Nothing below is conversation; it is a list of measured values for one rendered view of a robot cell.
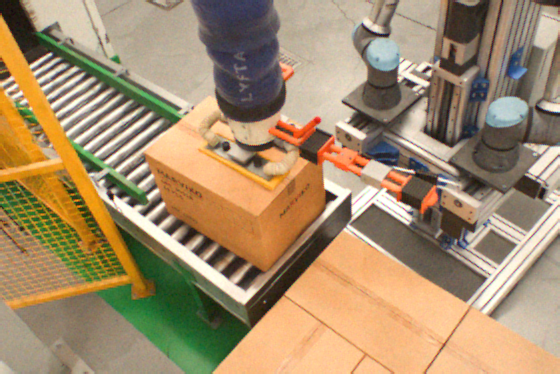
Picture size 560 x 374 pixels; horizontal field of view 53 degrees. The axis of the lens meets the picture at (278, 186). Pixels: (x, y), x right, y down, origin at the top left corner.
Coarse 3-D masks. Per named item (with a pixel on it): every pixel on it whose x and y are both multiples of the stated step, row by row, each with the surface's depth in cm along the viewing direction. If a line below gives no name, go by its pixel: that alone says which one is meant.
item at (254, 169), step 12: (216, 132) 200; (204, 144) 196; (216, 144) 195; (228, 144) 191; (216, 156) 192; (228, 156) 191; (264, 156) 190; (240, 168) 187; (252, 168) 186; (264, 180) 183; (276, 180) 182
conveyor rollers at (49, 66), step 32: (32, 64) 343; (64, 64) 340; (64, 96) 319; (64, 128) 304; (96, 128) 299; (128, 128) 295; (160, 128) 296; (128, 160) 279; (160, 224) 251; (224, 256) 236
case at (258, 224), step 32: (192, 128) 230; (224, 128) 228; (160, 160) 220; (192, 160) 218; (160, 192) 243; (192, 192) 220; (224, 192) 206; (256, 192) 204; (288, 192) 208; (320, 192) 232; (192, 224) 245; (224, 224) 221; (256, 224) 202; (288, 224) 220; (256, 256) 223
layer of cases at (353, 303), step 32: (320, 256) 232; (352, 256) 230; (384, 256) 228; (320, 288) 222; (352, 288) 220; (384, 288) 219; (416, 288) 218; (288, 320) 214; (320, 320) 213; (352, 320) 212; (384, 320) 210; (416, 320) 209; (448, 320) 208; (480, 320) 206; (256, 352) 207; (288, 352) 206; (320, 352) 205; (352, 352) 203; (384, 352) 202; (416, 352) 201; (448, 352) 200; (480, 352) 199; (512, 352) 197; (544, 352) 196
